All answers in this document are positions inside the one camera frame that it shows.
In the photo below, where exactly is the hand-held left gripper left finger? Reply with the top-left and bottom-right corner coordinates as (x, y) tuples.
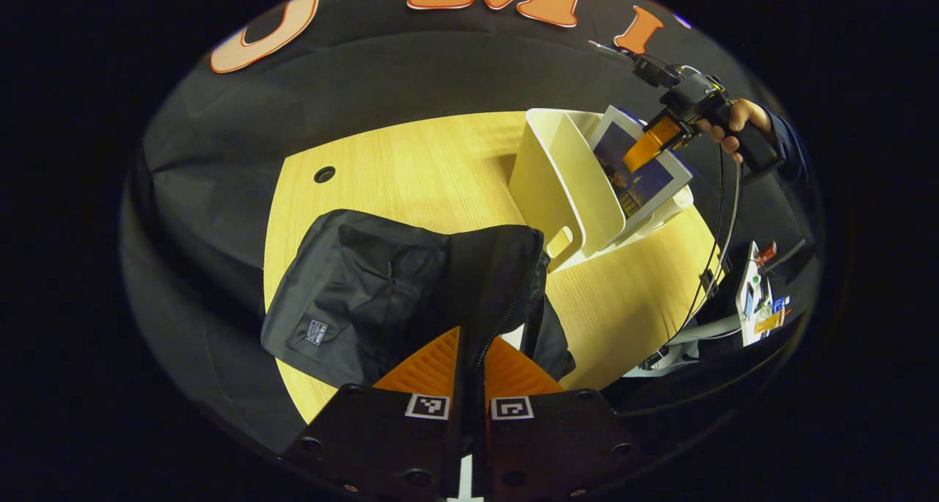
(281, 327), (464, 500)

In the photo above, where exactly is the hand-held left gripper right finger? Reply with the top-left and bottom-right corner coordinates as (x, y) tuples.
(473, 337), (639, 500)

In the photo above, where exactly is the blue cover book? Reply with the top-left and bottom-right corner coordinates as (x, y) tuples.
(591, 106), (694, 239)

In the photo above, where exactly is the white bookshelf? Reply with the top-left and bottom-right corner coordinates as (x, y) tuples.
(508, 108), (694, 272)

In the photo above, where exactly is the black schoolbag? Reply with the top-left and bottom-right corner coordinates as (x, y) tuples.
(260, 208), (577, 389)

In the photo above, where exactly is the black backdrop cloth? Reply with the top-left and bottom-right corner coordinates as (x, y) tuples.
(121, 0), (819, 451)

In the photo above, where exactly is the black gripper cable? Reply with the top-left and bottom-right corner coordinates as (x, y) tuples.
(646, 146), (743, 360)

